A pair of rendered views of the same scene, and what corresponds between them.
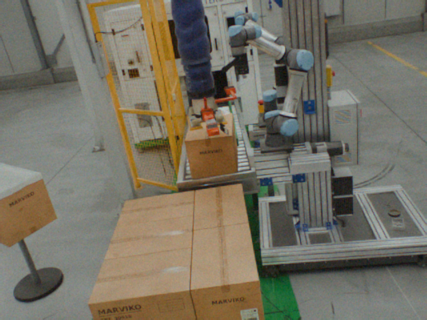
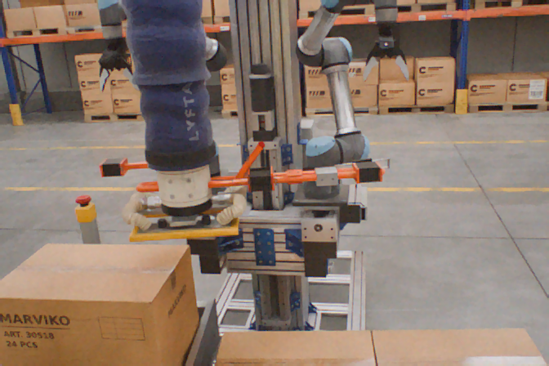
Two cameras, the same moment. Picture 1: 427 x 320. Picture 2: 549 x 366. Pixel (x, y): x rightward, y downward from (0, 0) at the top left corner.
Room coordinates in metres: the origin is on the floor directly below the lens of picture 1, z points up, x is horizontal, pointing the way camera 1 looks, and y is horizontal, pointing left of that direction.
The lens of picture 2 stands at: (2.66, 1.57, 1.78)
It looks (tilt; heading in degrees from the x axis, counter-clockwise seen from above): 19 degrees down; 273
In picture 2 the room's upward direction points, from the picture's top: 4 degrees counter-clockwise
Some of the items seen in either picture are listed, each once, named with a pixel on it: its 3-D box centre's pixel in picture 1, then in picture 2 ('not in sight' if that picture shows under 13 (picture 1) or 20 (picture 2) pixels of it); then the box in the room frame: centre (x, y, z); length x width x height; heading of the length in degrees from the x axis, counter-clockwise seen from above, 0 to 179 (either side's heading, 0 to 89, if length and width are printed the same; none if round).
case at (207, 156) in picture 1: (213, 147); (102, 316); (3.40, -0.01, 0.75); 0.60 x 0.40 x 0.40; 173
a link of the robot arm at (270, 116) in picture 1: (274, 121); (322, 153); (2.55, -0.44, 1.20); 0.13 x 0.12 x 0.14; 22
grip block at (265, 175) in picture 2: (207, 114); (261, 179); (2.78, 0.00, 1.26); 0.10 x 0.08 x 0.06; 94
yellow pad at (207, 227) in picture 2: (194, 120); (185, 225); (3.02, 0.11, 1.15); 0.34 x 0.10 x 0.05; 4
